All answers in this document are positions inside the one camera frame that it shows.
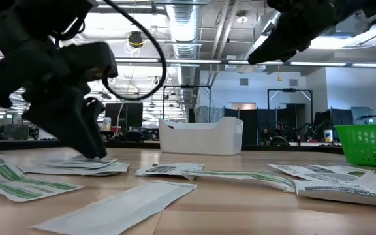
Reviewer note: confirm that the grey background monitor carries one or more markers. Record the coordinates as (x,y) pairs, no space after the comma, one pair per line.
(362,114)

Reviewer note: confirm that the yellow background wipes canister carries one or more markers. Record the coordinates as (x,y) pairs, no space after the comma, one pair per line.
(107,124)

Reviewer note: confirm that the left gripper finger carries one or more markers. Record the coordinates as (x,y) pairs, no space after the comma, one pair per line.
(67,120)
(95,111)

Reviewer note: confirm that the black partition screens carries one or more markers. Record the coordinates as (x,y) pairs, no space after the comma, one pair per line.
(246,127)

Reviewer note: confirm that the white plastic bin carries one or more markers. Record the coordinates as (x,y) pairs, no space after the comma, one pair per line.
(201,138)

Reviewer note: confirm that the black background robot rig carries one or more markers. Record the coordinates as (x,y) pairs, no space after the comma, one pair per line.
(274,132)

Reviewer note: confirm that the silver spiral ceiling duct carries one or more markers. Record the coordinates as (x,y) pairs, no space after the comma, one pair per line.
(184,26)

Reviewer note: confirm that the long plain white packet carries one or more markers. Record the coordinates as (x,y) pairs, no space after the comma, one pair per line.
(116,209)

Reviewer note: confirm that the black background screen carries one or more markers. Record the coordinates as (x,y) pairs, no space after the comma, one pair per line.
(126,115)

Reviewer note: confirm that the square white printed packet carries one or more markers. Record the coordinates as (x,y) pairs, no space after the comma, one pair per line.
(168,169)
(341,192)
(305,168)
(80,163)
(333,178)

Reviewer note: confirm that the black metal table frame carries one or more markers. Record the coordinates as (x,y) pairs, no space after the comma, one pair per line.
(175,144)

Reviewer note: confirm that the white background wipes canister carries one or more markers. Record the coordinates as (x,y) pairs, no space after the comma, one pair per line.
(328,136)

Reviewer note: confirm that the long ceiling light strip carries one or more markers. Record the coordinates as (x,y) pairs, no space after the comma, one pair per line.
(191,61)

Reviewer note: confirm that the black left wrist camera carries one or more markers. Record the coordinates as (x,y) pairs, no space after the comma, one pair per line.
(44,16)

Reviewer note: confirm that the silver slanted ceiling duct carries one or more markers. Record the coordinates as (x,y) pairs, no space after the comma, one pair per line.
(263,26)

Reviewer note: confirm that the green plastic mesh basket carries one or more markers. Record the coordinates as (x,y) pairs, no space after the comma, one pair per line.
(369,147)

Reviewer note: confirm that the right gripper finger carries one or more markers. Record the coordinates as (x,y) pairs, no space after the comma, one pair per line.
(292,36)

